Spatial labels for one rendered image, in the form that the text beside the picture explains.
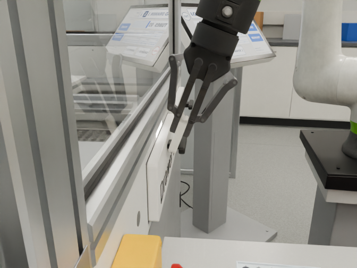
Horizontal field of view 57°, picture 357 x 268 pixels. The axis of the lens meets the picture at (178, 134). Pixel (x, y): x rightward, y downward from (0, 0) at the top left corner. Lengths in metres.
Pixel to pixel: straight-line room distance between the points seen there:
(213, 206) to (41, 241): 1.60
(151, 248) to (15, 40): 0.26
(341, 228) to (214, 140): 0.81
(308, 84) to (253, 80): 2.65
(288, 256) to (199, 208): 1.22
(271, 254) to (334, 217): 0.38
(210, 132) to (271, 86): 2.11
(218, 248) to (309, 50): 0.58
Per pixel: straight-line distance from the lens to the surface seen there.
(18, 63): 0.19
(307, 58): 0.96
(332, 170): 0.87
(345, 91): 0.93
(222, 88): 0.58
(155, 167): 0.52
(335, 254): 0.66
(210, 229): 1.85
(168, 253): 0.60
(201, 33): 0.55
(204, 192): 1.74
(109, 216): 0.34
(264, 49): 1.66
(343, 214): 0.97
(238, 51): 1.50
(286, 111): 3.70
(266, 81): 3.60
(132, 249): 0.38
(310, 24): 0.95
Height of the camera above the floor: 1.15
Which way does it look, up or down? 20 degrees down
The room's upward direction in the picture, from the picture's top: straight up
